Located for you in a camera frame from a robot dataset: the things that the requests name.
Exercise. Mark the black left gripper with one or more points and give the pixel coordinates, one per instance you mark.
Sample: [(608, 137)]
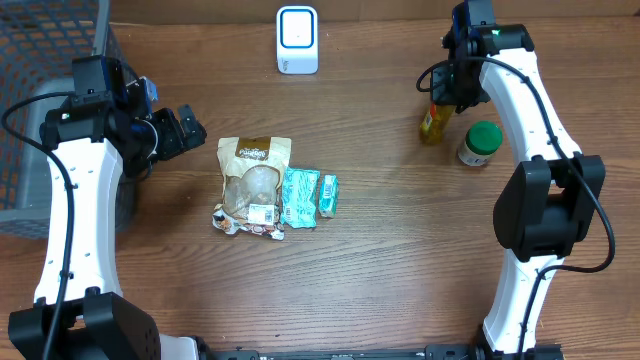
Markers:
[(176, 141)]

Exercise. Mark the green lid white jar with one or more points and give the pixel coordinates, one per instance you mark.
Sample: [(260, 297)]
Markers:
[(480, 143)]

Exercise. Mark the dark grey mesh plastic basket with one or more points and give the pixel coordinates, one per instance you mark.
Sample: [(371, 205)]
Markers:
[(39, 41)]

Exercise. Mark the white barcode scanner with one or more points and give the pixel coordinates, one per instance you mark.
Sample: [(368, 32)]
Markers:
[(297, 40)]

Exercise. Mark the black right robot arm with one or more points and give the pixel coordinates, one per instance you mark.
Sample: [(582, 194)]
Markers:
[(551, 198)]

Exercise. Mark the teal tissue packet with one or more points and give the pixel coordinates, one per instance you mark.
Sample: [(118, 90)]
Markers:
[(299, 197)]

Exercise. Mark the yellow liquid bottle grey cap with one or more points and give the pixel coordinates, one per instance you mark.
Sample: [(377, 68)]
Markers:
[(435, 122)]

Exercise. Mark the green white tissue pack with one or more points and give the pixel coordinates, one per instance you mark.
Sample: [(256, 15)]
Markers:
[(329, 193)]

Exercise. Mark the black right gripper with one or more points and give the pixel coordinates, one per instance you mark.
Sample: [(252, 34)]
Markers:
[(445, 87)]

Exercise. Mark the brown snack bag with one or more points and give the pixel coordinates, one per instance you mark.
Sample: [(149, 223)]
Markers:
[(253, 171)]

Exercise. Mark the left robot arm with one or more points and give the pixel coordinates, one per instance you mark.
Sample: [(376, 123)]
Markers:
[(103, 135)]

